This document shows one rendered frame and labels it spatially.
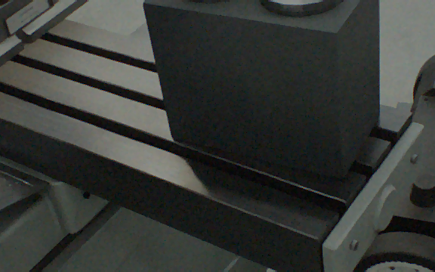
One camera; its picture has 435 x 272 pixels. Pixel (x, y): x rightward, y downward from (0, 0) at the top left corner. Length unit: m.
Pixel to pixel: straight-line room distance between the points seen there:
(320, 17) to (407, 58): 1.95
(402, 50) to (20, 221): 1.90
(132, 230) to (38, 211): 0.21
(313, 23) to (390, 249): 0.57
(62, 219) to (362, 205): 0.44
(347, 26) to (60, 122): 0.42
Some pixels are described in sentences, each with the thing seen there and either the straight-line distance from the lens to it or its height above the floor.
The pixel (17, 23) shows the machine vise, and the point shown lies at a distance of 1.20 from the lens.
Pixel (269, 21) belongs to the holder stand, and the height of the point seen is 1.12.
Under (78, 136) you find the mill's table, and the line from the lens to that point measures 0.99.
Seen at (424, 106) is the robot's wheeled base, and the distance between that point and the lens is 1.52.
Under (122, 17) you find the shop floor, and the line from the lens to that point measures 3.16.
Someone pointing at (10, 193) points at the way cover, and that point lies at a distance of 1.04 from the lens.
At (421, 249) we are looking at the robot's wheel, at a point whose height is 0.60.
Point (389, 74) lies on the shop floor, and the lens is 2.63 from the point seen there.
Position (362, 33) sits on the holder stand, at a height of 1.08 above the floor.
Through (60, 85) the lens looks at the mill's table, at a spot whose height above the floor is 0.93.
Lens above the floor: 1.51
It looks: 38 degrees down
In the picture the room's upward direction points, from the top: 10 degrees counter-clockwise
